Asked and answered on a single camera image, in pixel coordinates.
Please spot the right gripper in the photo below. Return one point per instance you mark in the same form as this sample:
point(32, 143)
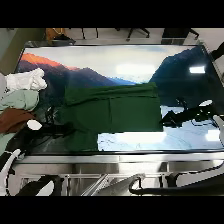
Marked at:
point(171, 119)

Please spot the green T-shirt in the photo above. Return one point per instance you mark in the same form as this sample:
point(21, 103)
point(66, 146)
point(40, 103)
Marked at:
point(113, 116)

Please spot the black office chair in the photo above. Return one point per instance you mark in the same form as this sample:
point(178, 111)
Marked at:
point(138, 31)

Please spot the white garment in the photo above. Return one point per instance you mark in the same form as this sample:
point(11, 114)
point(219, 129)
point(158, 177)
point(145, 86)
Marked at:
point(25, 80)

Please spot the pale green garment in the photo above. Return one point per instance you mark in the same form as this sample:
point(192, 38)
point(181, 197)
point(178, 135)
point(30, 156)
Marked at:
point(20, 100)
point(5, 141)

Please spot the silver frame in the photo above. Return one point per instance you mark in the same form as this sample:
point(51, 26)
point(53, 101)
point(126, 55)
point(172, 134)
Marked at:
point(100, 159)

